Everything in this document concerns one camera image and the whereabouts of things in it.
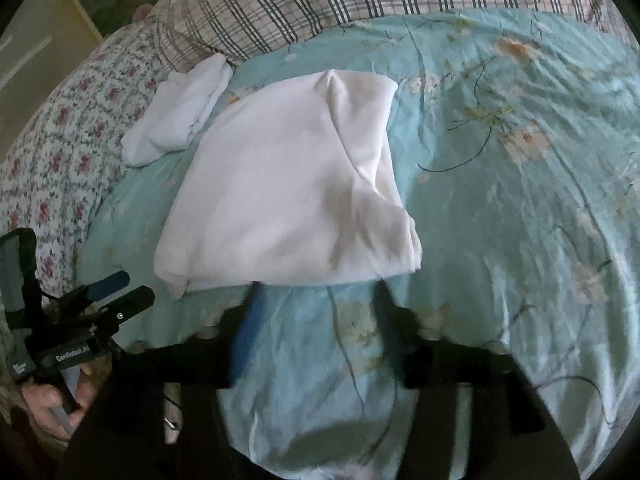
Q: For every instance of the pink floral quilt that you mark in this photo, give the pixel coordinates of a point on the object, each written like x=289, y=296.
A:
x=65, y=140

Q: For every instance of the large white garment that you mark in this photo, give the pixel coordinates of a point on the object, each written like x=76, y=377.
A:
x=285, y=180

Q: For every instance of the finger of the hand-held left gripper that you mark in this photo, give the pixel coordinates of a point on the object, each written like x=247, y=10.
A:
x=110, y=281
x=131, y=305

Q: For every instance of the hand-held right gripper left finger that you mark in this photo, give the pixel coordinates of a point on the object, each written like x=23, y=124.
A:
x=250, y=325

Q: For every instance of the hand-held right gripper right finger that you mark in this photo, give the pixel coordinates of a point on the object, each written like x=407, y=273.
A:
x=387, y=310

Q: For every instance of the person's left hand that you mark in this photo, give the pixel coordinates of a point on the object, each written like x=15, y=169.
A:
x=47, y=400

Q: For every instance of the small folded white cloth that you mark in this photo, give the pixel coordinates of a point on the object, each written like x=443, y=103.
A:
x=180, y=105

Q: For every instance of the teal floral bed sheet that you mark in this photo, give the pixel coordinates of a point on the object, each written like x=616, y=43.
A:
x=500, y=200

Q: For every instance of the plaid pillow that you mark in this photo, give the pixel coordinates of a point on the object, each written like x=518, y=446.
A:
x=320, y=0

